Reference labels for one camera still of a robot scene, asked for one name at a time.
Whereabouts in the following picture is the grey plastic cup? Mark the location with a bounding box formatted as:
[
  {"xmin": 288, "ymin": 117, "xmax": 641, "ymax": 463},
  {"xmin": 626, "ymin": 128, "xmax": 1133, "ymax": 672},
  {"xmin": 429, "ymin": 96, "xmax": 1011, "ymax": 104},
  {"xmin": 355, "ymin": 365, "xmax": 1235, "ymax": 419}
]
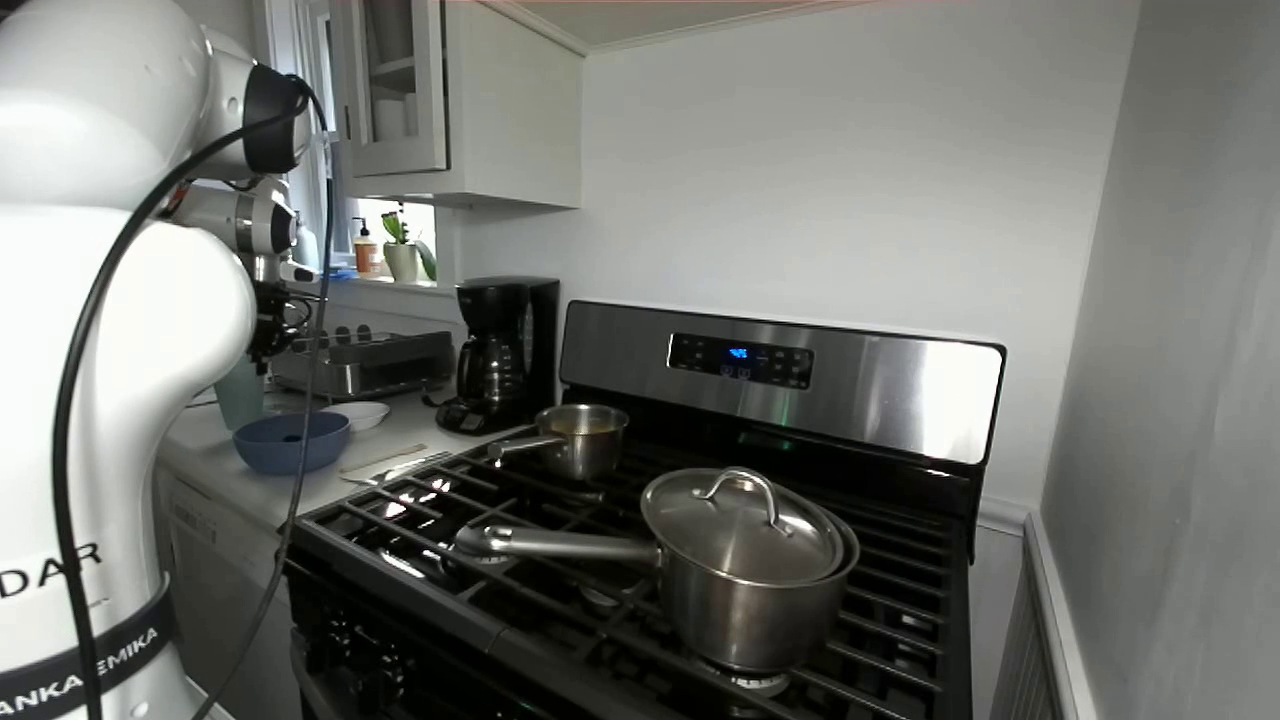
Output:
[{"xmin": 215, "ymin": 356, "xmax": 263, "ymax": 433}]

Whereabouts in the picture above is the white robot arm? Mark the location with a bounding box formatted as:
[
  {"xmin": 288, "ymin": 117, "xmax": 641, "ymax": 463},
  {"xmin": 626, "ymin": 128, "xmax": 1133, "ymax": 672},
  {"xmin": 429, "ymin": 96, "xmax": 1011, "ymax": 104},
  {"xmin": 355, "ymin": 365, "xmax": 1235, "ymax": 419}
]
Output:
[{"xmin": 0, "ymin": 0, "xmax": 307, "ymax": 720}]

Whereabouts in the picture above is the large steel lidded pot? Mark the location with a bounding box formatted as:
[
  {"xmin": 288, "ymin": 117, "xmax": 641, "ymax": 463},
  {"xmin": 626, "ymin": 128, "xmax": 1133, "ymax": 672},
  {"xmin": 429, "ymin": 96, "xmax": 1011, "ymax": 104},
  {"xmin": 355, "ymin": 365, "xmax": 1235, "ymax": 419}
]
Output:
[{"xmin": 457, "ymin": 468, "xmax": 860, "ymax": 678}]

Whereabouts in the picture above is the stainless steel gas stove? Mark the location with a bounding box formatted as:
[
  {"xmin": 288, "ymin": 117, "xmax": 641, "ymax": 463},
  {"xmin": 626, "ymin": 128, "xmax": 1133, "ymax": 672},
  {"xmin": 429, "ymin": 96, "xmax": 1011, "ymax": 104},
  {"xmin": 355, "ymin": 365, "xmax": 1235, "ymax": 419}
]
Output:
[{"xmin": 288, "ymin": 302, "xmax": 1003, "ymax": 720}]

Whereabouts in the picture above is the small steel saucepan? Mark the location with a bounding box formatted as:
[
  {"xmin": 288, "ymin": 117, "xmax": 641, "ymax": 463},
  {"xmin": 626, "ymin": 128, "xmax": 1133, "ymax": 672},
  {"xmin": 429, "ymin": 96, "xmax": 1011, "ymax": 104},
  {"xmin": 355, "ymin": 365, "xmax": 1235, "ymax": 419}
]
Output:
[{"xmin": 485, "ymin": 403, "xmax": 626, "ymax": 486}]

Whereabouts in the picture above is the black coffee maker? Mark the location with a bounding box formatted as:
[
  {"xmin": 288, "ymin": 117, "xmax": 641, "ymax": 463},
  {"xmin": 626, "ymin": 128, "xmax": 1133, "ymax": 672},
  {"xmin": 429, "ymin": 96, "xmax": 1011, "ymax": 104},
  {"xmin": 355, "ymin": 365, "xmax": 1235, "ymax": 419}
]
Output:
[{"xmin": 435, "ymin": 278, "xmax": 561, "ymax": 437}]

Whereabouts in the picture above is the potted plant on windowsill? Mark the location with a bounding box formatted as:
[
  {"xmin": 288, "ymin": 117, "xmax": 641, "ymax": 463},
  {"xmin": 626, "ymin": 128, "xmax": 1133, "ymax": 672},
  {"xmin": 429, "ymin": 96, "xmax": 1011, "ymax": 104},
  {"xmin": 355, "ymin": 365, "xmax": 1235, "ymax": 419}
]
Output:
[{"xmin": 380, "ymin": 212, "xmax": 435, "ymax": 284}]

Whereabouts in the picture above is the silver toaster oven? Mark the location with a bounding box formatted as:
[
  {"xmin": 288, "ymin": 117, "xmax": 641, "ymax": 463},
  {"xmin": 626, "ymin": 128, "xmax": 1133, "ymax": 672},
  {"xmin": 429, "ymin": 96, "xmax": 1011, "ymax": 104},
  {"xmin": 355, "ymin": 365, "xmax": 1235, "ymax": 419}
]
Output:
[{"xmin": 273, "ymin": 330, "xmax": 453, "ymax": 401}]

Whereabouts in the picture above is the white plate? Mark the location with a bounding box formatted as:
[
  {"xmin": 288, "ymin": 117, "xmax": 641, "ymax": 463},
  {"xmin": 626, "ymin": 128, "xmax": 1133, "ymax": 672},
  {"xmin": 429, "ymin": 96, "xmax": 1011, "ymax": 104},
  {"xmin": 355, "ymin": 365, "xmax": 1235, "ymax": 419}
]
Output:
[{"xmin": 318, "ymin": 401, "xmax": 389, "ymax": 437}]

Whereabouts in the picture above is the blue bowl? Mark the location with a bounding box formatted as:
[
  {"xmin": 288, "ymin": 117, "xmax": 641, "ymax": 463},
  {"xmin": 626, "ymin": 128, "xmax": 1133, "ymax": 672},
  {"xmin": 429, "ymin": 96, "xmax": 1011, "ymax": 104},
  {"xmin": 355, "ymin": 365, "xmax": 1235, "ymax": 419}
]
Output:
[{"xmin": 233, "ymin": 411, "xmax": 350, "ymax": 478}]

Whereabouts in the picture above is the white base cabinet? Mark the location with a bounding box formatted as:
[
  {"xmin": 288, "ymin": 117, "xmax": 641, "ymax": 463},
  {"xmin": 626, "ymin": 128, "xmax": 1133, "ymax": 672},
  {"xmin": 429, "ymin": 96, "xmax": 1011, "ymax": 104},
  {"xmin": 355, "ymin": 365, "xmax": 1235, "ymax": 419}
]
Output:
[{"xmin": 154, "ymin": 455, "xmax": 300, "ymax": 720}]

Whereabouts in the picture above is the white wall cabinet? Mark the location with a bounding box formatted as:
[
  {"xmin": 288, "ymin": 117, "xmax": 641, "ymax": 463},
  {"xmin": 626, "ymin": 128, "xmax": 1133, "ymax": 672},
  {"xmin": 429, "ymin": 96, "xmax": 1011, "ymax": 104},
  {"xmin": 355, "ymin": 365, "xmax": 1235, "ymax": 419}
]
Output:
[{"xmin": 331, "ymin": 0, "xmax": 578, "ymax": 207}]

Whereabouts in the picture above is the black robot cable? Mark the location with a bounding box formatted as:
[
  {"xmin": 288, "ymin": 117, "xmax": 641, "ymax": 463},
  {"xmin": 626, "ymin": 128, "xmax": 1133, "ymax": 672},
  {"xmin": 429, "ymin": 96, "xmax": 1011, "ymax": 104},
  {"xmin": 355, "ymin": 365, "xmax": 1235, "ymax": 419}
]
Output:
[{"xmin": 49, "ymin": 75, "xmax": 336, "ymax": 720}]

